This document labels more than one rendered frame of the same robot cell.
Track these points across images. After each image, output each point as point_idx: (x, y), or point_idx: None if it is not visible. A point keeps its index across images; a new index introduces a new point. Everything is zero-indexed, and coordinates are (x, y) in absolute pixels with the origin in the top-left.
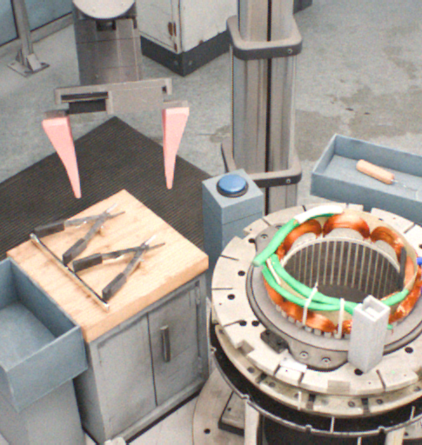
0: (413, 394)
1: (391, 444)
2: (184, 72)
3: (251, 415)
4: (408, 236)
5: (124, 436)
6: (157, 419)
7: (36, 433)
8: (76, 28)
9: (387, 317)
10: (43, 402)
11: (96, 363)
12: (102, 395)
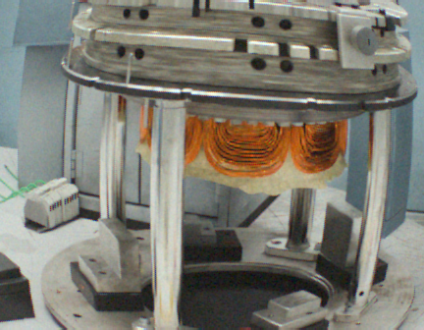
0: (140, 33)
1: (150, 201)
2: None
3: (101, 121)
4: (383, 8)
5: (85, 199)
6: (132, 220)
7: (25, 110)
8: None
9: None
10: (39, 73)
11: (77, 36)
12: (71, 92)
